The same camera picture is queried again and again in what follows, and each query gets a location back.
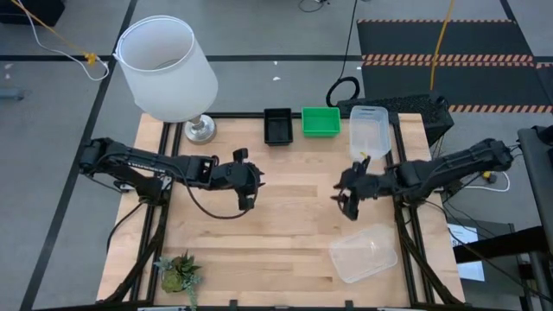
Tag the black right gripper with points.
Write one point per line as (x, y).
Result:
(365, 185)

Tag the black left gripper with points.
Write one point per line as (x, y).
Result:
(237, 179)

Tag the clear plastic basket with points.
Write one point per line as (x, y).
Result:
(363, 255)
(369, 129)

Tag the green plastic slotted basket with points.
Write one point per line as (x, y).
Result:
(321, 122)

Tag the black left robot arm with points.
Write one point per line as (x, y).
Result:
(142, 162)

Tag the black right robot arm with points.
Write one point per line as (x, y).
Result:
(453, 166)

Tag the black plastic basket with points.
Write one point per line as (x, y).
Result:
(278, 126)

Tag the green succulent plant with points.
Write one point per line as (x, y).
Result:
(177, 276)

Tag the white paper sheet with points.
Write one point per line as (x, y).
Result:
(468, 255)

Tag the white shade table lamp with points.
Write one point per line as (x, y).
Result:
(166, 69)

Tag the black hazard-striped floor mat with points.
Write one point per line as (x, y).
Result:
(453, 82)

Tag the black floor case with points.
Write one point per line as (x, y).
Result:
(30, 10)

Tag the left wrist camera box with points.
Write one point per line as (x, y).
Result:
(206, 169)

